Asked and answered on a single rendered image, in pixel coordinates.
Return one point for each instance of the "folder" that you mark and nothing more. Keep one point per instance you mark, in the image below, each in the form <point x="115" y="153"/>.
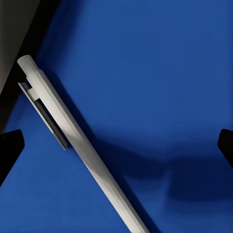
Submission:
<point x="150" y="83"/>

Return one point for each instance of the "pen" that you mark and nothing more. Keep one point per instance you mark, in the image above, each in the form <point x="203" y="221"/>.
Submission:
<point x="43" y="89"/>

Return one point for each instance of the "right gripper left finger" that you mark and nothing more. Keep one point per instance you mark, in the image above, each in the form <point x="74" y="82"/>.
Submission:
<point x="11" y="146"/>

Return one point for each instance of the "swivel chair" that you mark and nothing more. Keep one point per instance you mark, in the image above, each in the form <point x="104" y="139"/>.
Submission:
<point x="15" y="19"/>

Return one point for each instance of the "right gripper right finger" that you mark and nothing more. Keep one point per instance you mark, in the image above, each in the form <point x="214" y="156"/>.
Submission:
<point x="225" y="144"/>

